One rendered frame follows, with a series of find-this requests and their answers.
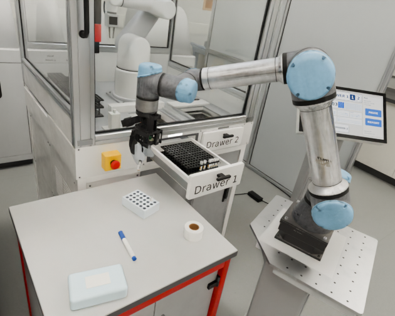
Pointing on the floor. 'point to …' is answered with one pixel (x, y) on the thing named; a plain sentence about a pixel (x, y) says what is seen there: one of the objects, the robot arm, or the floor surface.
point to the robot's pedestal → (259, 306)
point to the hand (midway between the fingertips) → (138, 159)
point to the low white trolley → (120, 251)
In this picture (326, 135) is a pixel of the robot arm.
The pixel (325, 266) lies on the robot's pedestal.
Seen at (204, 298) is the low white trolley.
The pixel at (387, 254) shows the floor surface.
